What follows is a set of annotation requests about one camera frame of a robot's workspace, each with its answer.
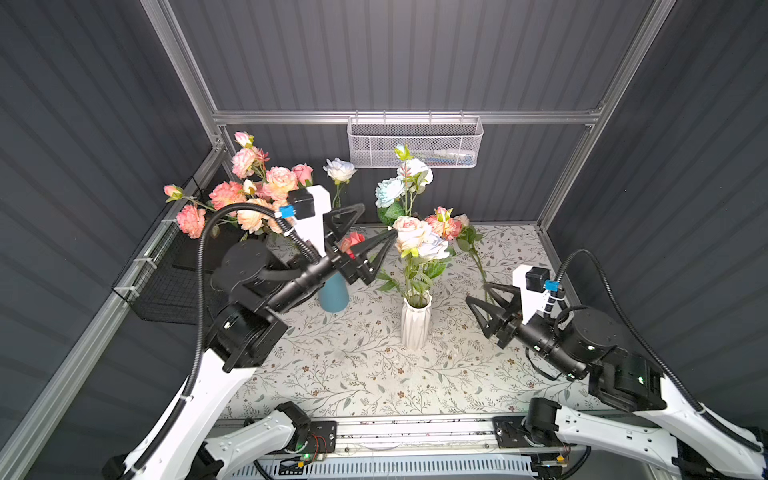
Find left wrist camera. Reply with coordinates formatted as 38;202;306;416
278;185;331;257

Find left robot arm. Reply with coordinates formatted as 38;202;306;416
102;202;397;479

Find black wire basket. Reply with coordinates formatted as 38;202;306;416
112;176;262;327

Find floral table mat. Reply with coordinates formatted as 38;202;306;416
223;225;600;419

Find black cable conduit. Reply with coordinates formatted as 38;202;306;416
551;248;766;454
116;202;322;480

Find pink spray rose stem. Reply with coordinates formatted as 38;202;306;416
163;181;248;239

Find cream double peony stem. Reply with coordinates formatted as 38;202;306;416
237;198;288;234

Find pile of artificial flowers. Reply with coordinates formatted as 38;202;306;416
453;214;488;284

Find white ribbed vase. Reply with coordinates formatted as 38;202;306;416
401;293;432;350

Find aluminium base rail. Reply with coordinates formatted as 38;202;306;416
266;411;656;466

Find white wire basket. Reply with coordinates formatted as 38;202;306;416
346;114;484;169

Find pink multi-bloom rose stem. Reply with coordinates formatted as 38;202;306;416
232;132;270;180

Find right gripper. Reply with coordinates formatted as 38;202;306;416
463;278;579;380

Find cream pink peony stem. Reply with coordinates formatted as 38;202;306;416
393;216;431;308

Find blue ceramic vase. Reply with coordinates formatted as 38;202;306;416
318;273;349;313

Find right black cable conduit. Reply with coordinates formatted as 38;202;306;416
551;248;766;454

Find coral spray rose stem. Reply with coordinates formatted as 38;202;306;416
425;207;464;241

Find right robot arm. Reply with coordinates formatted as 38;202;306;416
466;279;767;479

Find left black cable conduit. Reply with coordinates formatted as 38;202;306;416
116;202;322;480

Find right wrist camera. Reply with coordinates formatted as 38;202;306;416
513;265;566;324

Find coral red rose stem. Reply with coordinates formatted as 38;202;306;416
340;232;366;259

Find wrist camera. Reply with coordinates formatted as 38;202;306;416
513;265;566;324
278;185;331;257

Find white green flower stem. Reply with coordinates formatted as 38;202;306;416
375;144;434;226

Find pale blue white rose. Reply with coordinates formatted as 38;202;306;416
412;234;451;306

